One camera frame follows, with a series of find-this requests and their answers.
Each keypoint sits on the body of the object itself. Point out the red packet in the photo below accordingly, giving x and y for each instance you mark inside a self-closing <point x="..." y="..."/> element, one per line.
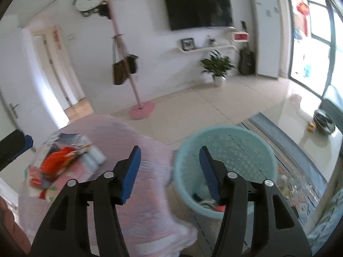
<point x="221" y="208"/>

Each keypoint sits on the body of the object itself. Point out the pink patterned tablecloth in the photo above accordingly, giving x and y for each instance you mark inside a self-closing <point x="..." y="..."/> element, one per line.
<point x="158" y="192"/>

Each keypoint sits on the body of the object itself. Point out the brown handbag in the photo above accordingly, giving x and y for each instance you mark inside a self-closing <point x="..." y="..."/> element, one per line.
<point x="119" y="73"/>

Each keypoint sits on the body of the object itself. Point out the grey and white packet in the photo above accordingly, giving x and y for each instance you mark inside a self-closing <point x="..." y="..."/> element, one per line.
<point x="71" y="139"/>

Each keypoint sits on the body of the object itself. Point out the small colourful cube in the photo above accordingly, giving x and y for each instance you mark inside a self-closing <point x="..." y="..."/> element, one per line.
<point x="311" y="126"/>

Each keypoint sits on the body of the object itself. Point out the green potted plant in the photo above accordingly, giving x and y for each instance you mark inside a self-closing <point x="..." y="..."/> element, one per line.
<point x="217" y="65"/>

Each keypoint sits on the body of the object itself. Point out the white light switch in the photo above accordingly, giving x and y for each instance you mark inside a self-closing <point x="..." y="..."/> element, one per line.
<point x="71" y="36"/>

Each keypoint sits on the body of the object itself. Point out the grey sofa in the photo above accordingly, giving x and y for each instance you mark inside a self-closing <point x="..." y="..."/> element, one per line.
<point x="333" y="96"/>

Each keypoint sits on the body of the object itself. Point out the dark handbag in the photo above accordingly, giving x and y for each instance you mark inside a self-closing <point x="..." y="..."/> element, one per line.
<point x="131" y="64"/>

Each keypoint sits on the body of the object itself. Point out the white small bottle pack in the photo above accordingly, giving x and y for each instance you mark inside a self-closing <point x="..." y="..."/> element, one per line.
<point x="92" y="158"/>

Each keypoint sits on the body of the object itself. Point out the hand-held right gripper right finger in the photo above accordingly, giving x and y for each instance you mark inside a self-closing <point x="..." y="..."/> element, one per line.
<point x="210" y="174"/>

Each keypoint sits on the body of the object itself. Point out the black guitar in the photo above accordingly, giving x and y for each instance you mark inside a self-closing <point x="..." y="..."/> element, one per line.
<point x="246" y="61"/>

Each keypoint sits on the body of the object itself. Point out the black photo frame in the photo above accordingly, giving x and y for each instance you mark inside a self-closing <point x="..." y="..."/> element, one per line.
<point x="187" y="44"/>

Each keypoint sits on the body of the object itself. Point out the white hallway door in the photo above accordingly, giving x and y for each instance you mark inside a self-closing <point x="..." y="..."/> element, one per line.
<point x="57" y="67"/>

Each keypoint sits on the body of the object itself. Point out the dark round bowl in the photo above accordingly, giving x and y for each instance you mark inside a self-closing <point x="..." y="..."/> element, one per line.
<point x="324" y="121"/>

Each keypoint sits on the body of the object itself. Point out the black hat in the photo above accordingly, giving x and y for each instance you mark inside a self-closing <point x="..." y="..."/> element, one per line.
<point x="104" y="10"/>

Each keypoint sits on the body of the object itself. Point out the light blue plastic basket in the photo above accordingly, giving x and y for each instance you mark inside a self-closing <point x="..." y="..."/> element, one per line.
<point x="241" y="150"/>

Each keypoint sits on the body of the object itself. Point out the blue bucket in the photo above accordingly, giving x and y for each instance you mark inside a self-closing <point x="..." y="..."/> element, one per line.
<point x="307" y="71"/>

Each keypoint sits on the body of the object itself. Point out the pink coat rack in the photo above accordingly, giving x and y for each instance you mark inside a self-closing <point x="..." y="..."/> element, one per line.
<point x="142" y="111"/>

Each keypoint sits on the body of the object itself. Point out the glass coffee table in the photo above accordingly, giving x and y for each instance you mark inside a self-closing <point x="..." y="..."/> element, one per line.
<point x="302" y="139"/>

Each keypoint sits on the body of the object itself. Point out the low white wall shelf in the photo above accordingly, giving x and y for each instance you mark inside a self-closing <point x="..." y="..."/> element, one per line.
<point x="203" y="49"/>

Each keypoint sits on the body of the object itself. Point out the red knot hanging ornament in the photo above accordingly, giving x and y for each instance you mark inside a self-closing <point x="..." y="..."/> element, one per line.
<point x="302" y="9"/>

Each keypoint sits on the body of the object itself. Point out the red and white box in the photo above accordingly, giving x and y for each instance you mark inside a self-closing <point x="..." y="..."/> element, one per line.
<point x="240" y="36"/>

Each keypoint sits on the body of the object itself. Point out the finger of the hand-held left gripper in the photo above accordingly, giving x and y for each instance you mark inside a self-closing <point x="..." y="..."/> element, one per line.
<point x="13" y="147"/>

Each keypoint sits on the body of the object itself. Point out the sliding glass door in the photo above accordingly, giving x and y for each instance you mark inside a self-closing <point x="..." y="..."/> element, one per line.
<point x="321" y="59"/>

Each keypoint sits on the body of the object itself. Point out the small red hallway ornament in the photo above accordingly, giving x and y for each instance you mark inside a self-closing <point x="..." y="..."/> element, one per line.
<point x="57" y="38"/>

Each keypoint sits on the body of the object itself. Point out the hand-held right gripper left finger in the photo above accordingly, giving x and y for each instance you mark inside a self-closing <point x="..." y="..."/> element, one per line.
<point x="131" y="171"/>

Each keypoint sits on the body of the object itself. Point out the colourful wrapper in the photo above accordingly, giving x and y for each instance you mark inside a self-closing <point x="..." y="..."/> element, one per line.
<point x="40" y="184"/>

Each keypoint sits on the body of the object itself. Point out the blue patterned sofa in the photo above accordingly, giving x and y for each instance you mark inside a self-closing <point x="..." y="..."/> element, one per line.
<point x="327" y="219"/>

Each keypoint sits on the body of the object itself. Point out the small shelf ornament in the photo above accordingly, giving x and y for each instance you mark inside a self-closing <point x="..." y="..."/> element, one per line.
<point x="211" y="41"/>

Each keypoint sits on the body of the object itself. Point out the black wall television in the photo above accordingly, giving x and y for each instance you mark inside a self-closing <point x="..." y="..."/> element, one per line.
<point x="198" y="8"/>

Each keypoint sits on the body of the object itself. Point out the white standing air conditioner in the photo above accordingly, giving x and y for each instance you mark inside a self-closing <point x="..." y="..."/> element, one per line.
<point x="266" y="32"/>

